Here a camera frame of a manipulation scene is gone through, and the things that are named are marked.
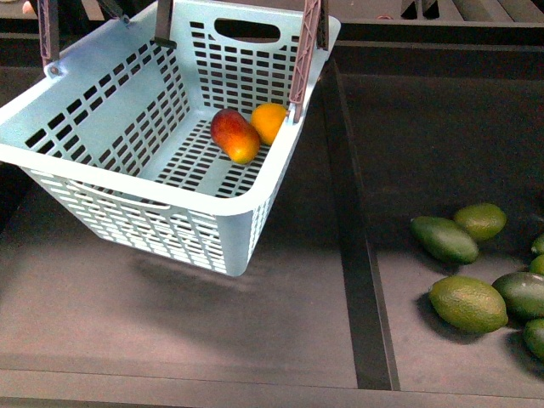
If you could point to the dark green avocado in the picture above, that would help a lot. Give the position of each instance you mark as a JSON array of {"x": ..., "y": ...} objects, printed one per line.
[{"x": 443, "y": 239}]

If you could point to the brown basket handle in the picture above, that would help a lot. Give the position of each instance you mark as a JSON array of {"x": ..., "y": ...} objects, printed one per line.
[
  {"x": 313, "y": 34},
  {"x": 49, "y": 32}
]

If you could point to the light blue plastic basket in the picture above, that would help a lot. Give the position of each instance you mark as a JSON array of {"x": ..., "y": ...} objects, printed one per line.
[{"x": 118, "y": 130}]

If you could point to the red yellow mango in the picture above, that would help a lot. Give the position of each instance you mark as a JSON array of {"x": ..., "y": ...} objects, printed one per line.
[{"x": 235, "y": 136}]

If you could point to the yellow lemon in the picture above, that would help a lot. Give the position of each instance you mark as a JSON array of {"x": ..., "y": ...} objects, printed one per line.
[{"x": 267, "y": 120}]

